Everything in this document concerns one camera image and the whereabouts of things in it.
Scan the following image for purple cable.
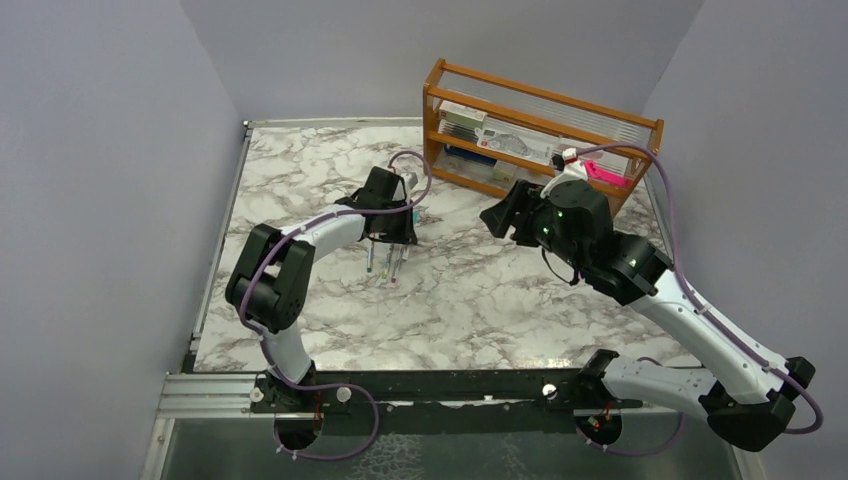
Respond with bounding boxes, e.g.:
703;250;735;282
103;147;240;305
576;142;825;458
238;150;435;462

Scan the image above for grey pen purple end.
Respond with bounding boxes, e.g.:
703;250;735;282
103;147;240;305
390;245;406;283

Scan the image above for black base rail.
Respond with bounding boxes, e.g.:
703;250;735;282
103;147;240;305
249;368;642;436

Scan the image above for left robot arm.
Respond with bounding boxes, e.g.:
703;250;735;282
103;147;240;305
225;167;418;411

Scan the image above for orange wooden shelf rack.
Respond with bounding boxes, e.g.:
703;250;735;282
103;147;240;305
422;59;665;214

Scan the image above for aluminium frame rail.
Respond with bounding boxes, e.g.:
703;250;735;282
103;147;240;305
156;368;746;420

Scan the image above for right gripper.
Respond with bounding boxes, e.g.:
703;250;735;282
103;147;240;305
482;178;586;272

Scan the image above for pink plastic tool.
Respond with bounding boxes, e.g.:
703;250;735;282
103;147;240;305
582;160;629;188

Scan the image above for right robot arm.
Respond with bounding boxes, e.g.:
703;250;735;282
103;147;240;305
480;180;815;452

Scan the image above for grey pen teal end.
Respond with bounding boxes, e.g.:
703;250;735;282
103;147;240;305
380;244;395;280

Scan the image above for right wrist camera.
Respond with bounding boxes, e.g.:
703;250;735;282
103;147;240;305
540;147;588;199

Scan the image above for blue flat box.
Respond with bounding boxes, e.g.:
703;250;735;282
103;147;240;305
443;145;497;167

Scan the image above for white printed card package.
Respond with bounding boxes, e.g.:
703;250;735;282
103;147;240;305
474;128;553;165

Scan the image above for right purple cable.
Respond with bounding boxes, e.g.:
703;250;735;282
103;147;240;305
576;142;825;458

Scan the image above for small white box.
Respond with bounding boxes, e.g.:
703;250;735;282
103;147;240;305
492;161;518;184

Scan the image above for white green box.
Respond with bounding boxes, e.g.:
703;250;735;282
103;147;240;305
438;99;488;130

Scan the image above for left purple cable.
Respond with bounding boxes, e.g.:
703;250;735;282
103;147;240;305
238;150;435;462

